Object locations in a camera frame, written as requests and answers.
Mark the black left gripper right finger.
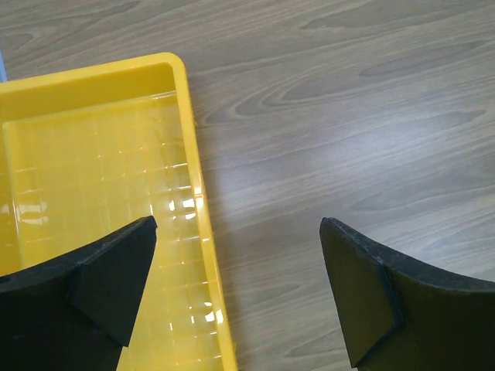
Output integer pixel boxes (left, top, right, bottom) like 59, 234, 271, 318
319, 218, 494, 370

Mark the yellow plastic tray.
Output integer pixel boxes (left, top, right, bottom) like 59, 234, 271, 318
1, 53, 237, 370

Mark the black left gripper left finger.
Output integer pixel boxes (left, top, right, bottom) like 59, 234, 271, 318
1, 216, 157, 370

